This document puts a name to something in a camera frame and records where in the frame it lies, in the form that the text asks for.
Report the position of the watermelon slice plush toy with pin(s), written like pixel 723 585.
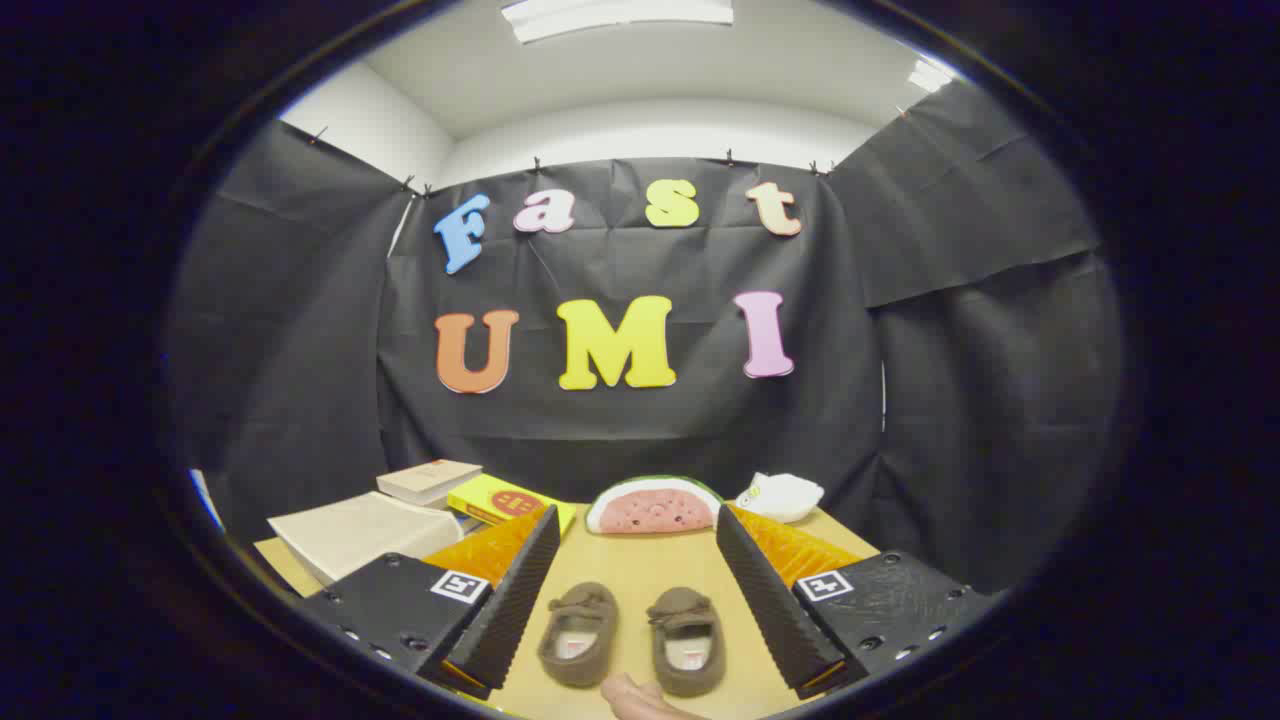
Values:
pixel 652 508

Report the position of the white plush toy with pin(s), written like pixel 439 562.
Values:
pixel 785 497

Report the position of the small ceiling light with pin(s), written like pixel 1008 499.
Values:
pixel 930 75

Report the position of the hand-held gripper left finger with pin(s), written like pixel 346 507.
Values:
pixel 515 600

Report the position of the beige fabric storage box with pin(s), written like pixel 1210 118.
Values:
pixel 350 530

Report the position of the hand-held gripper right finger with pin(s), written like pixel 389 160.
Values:
pixel 770 600

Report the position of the brown wool shoe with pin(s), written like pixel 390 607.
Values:
pixel 578 635
pixel 688 640

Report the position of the yellow book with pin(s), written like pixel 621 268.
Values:
pixel 490 500

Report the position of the beige cover book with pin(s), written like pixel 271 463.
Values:
pixel 428 478

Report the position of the long ceiling light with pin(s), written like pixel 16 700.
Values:
pixel 615 15

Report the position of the black backdrop cloth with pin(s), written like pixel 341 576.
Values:
pixel 650 430

